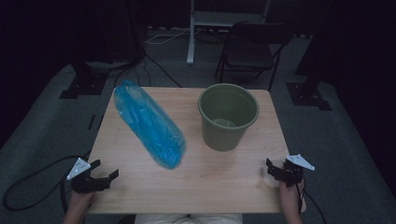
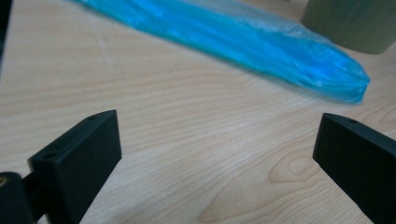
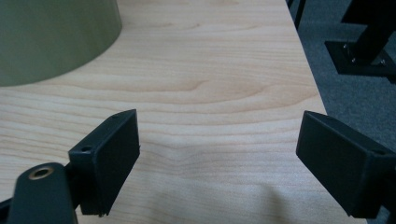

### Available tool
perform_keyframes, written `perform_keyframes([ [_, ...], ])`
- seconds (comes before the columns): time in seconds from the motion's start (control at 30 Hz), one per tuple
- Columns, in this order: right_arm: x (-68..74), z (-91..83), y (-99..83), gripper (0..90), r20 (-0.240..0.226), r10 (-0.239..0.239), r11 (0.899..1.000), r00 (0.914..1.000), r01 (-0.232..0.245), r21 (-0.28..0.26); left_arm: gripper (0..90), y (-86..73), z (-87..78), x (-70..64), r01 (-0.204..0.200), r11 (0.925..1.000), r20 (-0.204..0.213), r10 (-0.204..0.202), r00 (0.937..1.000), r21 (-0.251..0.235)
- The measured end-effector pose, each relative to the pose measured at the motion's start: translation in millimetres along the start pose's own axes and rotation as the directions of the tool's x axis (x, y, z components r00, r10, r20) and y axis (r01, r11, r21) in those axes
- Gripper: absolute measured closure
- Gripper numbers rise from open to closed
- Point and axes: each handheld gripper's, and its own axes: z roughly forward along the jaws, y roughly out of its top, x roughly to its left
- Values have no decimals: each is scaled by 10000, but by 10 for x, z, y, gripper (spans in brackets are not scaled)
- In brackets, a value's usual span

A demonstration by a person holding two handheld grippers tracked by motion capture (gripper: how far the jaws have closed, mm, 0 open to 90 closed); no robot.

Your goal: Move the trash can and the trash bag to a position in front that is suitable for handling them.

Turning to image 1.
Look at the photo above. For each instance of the blue plastic bag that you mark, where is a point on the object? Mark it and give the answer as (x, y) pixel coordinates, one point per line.
(149, 124)

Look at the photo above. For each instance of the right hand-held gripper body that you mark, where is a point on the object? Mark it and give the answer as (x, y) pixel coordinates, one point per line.
(294, 171)

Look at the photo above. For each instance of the black folding chair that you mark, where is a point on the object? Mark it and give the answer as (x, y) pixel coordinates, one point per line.
(249, 53)

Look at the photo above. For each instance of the white metal stand frame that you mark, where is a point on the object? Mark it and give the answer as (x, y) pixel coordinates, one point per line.
(199, 21)

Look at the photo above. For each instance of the green plastic bin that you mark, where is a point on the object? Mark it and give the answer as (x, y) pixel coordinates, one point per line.
(222, 133)

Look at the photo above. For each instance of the black stand base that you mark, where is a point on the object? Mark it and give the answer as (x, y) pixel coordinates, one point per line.
(306, 95)
(84, 84)

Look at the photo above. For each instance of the person's right hand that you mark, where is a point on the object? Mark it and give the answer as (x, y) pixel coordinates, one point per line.
(289, 197)

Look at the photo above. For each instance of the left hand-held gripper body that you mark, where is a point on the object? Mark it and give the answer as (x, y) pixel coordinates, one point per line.
(85, 183)

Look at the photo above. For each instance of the person's left hand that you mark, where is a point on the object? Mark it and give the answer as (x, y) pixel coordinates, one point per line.
(79, 200)

